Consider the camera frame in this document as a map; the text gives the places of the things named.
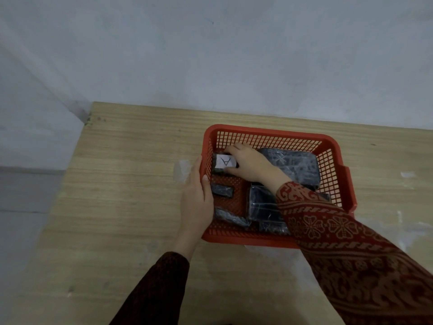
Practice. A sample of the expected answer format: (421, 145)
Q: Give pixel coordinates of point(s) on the white tape scrap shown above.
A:
(408, 174)

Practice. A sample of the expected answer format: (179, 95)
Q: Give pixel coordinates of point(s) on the large black wrapped packet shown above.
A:
(297, 165)

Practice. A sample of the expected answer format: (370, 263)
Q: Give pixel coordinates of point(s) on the person's right thumb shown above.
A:
(232, 170)

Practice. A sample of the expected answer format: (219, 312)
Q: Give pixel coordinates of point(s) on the small black wrapped packet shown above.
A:
(231, 217)
(222, 190)
(274, 227)
(324, 196)

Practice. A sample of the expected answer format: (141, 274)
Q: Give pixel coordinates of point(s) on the medium black wrapped packet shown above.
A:
(264, 204)

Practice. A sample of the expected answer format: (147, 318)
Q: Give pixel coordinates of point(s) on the black packet with white label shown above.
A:
(225, 161)

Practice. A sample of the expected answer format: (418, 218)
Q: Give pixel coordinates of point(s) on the person's left forearm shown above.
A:
(159, 287)

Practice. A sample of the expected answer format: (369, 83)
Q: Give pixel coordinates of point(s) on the red plastic mesh basket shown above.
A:
(236, 236)

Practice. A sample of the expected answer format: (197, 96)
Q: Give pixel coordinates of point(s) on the person's left thumb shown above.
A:
(208, 191)

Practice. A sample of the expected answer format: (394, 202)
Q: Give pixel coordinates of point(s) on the person's right forearm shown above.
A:
(351, 260)

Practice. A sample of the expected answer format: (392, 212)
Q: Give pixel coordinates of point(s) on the person's right hand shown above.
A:
(253, 165)

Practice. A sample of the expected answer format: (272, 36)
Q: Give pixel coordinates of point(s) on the clear tape patch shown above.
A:
(182, 170)

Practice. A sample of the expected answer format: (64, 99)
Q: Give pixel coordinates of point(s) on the person's left hand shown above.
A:
(196, 206)

